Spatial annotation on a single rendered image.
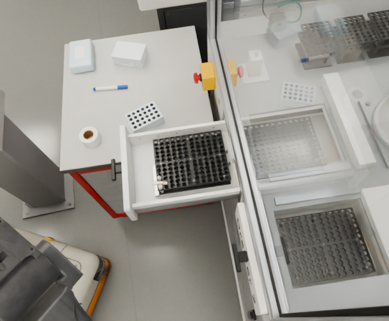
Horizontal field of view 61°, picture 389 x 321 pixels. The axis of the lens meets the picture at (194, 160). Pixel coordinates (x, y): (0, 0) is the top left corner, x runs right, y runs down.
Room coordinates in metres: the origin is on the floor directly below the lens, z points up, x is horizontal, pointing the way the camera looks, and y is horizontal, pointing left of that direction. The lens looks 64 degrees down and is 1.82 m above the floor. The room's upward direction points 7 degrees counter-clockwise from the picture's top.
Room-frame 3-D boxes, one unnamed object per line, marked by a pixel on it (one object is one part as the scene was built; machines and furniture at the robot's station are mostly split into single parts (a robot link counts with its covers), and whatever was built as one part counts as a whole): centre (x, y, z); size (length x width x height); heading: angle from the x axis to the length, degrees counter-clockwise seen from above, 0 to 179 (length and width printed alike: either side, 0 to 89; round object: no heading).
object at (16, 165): (0.79, 0.89, 0.38); 0.30 x 0.30 x 0.76; 6
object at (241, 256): (0.14, -0.09, 0.91); 0.07 x 0.04 x 0.01; 2
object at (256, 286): (0.14, -0.12, 0.87); 0.29 x 0.02 x 0.11; 2
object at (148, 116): (0.70, 0.17, 0.78); 0.12 x 0.08 x 0.04; 114
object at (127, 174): (0.44, 0.21, 0.87); 0.29 x 0.02 x 0.11; 2
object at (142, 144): (0.45, 0.00, 0.86); 0.40 x 0.26 x 0.06; 92
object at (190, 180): (0.45, 0.01, 0.87); 0.22 x 0.18 x 0.06; 92
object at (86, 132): (0.65, 0.37, 0.78); 0.07 x 0.07 x 0.04
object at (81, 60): (1.05, 0.42, 0.78); 0.15 x 0.10 x 0.04; 3
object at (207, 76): (0.78, -0.08, 0.88); 0.07 x 0.05 x 0.07; 2
